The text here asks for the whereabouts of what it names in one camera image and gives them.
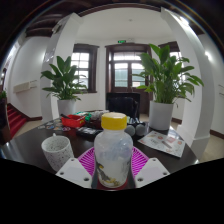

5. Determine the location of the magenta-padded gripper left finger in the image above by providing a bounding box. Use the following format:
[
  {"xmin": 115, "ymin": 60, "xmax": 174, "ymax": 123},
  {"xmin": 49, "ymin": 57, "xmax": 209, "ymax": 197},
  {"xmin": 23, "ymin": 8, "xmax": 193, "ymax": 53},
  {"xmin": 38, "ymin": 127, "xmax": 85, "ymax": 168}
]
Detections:
[{"xmin": 54, "ymin": 146, "xmax": 98, "ymax": 190}]

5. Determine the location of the red plastic box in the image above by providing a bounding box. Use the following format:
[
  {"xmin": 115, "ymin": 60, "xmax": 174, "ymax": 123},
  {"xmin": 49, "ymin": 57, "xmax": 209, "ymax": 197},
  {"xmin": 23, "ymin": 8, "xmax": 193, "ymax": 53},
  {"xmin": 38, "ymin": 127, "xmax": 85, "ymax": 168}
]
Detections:
[{"xmin": 60, "ymin": 113, "xmax": 87, "ymax": 129}]

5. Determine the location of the dark wooden double door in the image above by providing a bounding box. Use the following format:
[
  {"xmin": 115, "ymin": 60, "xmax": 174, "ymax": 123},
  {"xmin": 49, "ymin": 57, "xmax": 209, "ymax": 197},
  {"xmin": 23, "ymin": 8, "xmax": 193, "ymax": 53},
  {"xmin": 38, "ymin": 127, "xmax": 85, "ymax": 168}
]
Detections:
[{"xmin": 105, "ymin": 43, "xmax": 153, "ymax": 114}]

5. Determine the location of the white speckled mug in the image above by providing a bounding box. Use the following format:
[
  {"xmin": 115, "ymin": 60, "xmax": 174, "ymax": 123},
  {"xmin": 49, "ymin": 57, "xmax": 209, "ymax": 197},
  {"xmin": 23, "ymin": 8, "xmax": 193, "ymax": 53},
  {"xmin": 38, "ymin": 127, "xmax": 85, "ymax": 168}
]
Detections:
[{"xmin": 40, "ymin": 133, "xmax": 75, "ymax": 173}]

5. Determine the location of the red carpeted staircase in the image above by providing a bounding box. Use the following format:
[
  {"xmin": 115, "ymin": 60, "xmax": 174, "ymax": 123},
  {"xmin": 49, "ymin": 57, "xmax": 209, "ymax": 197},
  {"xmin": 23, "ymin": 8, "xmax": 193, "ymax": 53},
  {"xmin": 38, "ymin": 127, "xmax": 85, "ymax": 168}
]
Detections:
[{"xmin": 4, "ymin": 103, "xmax": 29, "ymax": 138}]

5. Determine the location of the small potted plant, white pot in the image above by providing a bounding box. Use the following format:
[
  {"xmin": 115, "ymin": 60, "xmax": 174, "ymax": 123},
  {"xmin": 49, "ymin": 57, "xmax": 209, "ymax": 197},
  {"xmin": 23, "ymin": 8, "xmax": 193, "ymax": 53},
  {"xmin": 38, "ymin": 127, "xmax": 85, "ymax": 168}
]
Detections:
[{"xmin": 40, "ymin": 55, "xmax": 88, "ymax": 117}]

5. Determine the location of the clear bottle with yellow cap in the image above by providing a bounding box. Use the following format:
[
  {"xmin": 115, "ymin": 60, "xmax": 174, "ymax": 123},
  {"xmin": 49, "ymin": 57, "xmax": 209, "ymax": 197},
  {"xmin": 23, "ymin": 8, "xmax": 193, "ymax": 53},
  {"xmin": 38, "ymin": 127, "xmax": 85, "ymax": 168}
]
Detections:
[{"xmin": 93, "ymin": 111, "xmax": 134, "ymax": 190}]

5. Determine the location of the black chair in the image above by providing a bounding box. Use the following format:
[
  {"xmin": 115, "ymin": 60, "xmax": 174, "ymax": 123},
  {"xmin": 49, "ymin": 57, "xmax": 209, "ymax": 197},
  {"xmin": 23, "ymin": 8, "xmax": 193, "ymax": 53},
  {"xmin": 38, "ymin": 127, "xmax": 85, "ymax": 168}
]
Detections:
[{"xmin": 105, "ymin": 92, "xmax": 142, "ymax": 120}]

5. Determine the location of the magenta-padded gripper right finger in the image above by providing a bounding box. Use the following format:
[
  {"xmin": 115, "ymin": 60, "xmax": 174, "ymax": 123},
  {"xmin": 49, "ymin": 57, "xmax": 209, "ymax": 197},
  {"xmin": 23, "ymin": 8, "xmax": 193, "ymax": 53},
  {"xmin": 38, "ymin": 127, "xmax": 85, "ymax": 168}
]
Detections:
[{"xmin": 128, "ymin": 147, "xmax": 168, "ymax": 190}]

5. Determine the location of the large potted plant, white pot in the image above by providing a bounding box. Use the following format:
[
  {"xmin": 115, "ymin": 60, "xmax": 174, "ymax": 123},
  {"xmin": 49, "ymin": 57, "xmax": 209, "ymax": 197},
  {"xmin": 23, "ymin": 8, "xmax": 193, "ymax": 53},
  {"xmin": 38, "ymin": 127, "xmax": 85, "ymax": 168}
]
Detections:
[{"xmin": 136, "ymin": 43, "xmax": 205, "ymax": 131}]

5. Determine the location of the white wall-mounted box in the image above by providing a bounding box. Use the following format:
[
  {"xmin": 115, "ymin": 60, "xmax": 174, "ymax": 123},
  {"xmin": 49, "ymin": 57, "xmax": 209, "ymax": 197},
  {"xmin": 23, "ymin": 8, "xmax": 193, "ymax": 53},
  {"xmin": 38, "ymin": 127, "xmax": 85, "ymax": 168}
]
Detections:
[{"xmin": 12, "ymin": 79, "xmax": 38, "ymax": 94}]

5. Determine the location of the grey round ball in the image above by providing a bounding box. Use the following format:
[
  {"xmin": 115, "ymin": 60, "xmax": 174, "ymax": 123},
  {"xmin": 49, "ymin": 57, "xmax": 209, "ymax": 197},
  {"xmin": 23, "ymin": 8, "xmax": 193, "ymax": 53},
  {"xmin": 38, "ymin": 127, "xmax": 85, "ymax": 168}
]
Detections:
[
  {"xmin": 124, "ymin": 123, "xmax": 137, "ymax": 137},
  {"xmin": 134, "ymin": 122, "xmax": 147, "ymax": 136}
]

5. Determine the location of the black remote control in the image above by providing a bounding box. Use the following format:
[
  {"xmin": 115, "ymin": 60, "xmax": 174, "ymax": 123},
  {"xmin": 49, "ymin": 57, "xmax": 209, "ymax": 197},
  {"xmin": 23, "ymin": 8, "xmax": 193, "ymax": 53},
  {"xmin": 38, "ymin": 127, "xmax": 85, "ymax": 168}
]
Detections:
[{"xmin": 75, "ymin": 126, "xmax": 103, "ymax": 139}]

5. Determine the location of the brown box with white items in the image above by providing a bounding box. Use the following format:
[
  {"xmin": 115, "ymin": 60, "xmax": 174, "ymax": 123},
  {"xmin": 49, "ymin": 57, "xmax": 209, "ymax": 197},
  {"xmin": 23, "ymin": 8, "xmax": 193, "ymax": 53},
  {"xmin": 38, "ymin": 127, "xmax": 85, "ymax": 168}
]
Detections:
[{"xmin": 87, "ymin": 110, "xmax": 111, "ymax": 129}]

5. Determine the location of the printed paper leaflet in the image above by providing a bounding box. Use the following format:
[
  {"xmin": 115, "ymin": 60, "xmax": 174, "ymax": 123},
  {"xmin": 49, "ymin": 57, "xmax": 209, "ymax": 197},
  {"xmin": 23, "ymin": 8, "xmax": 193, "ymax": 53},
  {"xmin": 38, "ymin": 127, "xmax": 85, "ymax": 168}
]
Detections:
[{"xmin": 137, "ymin": 130, "xmax": 186, "ymax": 158}]

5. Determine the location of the dark-framed window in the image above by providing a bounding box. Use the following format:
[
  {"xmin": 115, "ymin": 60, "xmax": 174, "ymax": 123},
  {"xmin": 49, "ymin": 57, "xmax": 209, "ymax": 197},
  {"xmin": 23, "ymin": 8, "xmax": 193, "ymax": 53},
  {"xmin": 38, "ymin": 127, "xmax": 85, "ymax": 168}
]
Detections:
[
  {"xmin": 158, "ymin": 40, "xmax": 188, "ymax": 84},
  {"xmin": 70, "ymin": 43, "xmax": 100, "ymax": 94}
]

